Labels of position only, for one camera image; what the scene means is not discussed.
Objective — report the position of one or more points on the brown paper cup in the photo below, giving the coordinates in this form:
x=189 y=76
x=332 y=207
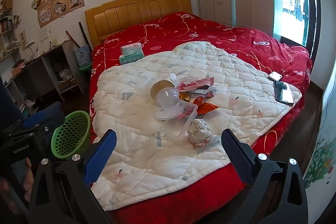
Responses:
x=159 y=86

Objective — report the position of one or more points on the clear rectangular plastic container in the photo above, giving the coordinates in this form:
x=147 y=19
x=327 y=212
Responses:
x=188 y=111

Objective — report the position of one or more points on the blue paper bag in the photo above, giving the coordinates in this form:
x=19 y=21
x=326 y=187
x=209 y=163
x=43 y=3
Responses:
x=83 y=56

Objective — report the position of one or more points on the soft tissue pack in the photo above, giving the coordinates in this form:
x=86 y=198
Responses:
x=130 y=49

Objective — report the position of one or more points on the white quilted blanket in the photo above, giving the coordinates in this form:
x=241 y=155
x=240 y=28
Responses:
x=147 y=140

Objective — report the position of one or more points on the small white device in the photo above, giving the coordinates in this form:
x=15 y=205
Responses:
x=275 y=76

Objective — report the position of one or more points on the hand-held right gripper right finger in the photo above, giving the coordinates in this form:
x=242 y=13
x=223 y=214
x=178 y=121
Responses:
x=236 y=158

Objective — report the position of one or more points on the green plastic stool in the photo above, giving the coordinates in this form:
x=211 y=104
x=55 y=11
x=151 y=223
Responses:
x=85 y=69

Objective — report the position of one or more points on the dark wooden stick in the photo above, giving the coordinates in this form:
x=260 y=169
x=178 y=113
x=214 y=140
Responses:
x=85 y=35

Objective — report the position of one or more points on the wooden bed headboard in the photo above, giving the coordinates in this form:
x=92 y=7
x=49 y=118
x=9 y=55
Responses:
x=136 y=14

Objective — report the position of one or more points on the green plastic basket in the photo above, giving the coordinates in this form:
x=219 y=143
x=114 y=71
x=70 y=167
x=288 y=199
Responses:
x=65 y=146

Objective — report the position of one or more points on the brown cartoon wall poster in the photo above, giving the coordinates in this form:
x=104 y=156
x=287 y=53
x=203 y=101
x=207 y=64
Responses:
x=60 y=7

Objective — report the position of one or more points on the translucent plastic cup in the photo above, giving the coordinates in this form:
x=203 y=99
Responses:
x=173 y=77

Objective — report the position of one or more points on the dark red snack wrapper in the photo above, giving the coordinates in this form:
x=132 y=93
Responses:
x=206 y=95

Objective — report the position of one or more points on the clear plastic dome lid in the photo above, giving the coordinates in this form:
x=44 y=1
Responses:
x=168 y=97

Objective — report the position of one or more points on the orange snack wrapper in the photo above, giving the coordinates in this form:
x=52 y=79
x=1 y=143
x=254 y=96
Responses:
x=206 y=107

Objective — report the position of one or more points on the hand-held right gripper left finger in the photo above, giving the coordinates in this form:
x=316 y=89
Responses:
x=101 y=155

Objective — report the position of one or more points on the teal tissue box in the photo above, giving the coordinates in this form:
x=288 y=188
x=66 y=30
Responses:
x=131 y=59

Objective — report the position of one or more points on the person's left hand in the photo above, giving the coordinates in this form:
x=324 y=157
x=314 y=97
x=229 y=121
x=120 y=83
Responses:
x=28 y=176

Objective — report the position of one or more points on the window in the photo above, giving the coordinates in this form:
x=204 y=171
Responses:
x=291 y=3

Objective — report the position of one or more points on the red patterned quilt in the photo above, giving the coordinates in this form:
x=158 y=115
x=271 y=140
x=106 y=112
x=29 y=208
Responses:
x=236 y=37

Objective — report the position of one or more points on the white desk lamp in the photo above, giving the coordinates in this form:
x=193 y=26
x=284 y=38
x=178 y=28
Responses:
x=29 y=44

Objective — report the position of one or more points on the red wooden stick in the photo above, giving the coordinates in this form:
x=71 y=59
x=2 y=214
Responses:
x=73 y=39

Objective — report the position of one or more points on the foil ball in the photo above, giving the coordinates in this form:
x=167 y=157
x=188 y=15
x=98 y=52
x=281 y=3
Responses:
x=199 y=132

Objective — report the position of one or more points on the black smartphone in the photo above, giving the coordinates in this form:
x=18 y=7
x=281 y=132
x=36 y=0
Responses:
x=283 y=94

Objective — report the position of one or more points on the orange peel scrap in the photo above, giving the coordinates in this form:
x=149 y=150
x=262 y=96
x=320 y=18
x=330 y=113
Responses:
x=185 y=97

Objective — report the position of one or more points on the grey desk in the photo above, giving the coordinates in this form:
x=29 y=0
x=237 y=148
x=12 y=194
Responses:
x=50 y=67

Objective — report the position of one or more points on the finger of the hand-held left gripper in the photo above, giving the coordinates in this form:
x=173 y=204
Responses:
x=51 y=109
x=35 y=120

